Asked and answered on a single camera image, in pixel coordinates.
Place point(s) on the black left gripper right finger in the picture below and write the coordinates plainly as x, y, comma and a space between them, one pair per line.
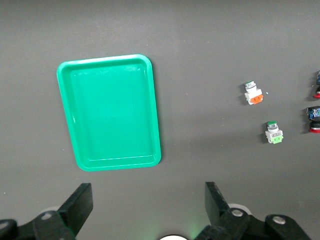
217, 207

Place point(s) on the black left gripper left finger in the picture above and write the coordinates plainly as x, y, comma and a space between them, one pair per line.
75, 207

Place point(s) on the green button with orange base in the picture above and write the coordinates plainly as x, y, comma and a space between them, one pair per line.
253, 93

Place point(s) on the green plastic tray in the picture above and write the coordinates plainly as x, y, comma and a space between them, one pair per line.
110, 112

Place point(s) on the red push button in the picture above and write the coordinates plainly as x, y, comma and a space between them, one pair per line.
315, 122
318, 93

